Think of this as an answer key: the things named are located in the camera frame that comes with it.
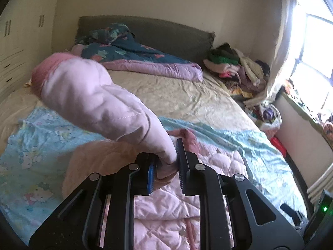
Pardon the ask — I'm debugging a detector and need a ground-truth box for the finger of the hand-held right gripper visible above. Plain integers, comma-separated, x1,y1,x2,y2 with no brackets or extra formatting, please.
280,204,304,227

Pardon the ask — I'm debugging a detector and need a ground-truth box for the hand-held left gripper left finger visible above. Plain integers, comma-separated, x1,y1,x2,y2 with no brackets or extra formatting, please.
29,152,158,250

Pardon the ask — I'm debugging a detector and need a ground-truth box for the light blue cartoon blanket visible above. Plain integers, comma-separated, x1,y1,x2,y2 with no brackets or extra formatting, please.
0,107,309,246

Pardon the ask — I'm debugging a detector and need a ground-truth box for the cream curtain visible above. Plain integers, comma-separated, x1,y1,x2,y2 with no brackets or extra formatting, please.
267,0,298,105

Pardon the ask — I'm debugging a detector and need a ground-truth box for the pile of clothes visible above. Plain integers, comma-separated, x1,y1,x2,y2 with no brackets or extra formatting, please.
203,43,271,103

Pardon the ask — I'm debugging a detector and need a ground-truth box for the bag stuffed with clothes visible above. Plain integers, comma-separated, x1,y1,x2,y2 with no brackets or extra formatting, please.
247,101,283,136

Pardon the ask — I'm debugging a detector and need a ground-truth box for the window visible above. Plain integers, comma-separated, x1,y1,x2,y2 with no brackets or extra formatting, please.
294,0,333,110

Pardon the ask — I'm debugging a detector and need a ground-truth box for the pink quilted jacket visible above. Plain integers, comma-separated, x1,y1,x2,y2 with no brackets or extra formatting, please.
31,52,251,250

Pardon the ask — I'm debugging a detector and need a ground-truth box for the windowsill clutter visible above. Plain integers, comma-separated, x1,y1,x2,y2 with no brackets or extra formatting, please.
283,78,333,146

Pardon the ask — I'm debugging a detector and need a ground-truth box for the red plastic object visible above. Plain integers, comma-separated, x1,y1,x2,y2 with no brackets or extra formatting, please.
270,135,287,154

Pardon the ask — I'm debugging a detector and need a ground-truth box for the white ribbed radiator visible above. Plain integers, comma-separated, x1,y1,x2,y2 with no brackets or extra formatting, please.
306,172,329,204

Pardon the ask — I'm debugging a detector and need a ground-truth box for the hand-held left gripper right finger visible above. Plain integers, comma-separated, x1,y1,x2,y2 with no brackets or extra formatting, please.
175,138,305,250

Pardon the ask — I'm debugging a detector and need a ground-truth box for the cream wardrobe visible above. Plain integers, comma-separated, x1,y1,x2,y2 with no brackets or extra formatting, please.
0,0,62,97

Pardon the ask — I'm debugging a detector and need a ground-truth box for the grey padded headboard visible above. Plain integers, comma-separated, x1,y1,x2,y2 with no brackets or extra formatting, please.
74,16,215,68

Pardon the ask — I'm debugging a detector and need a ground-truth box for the dark blue floral quilt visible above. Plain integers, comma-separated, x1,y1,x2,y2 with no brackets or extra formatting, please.
71,22,204,83

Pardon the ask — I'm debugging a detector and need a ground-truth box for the bed with beige sheet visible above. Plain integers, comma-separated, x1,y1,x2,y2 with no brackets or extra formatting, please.
0,44,310,246

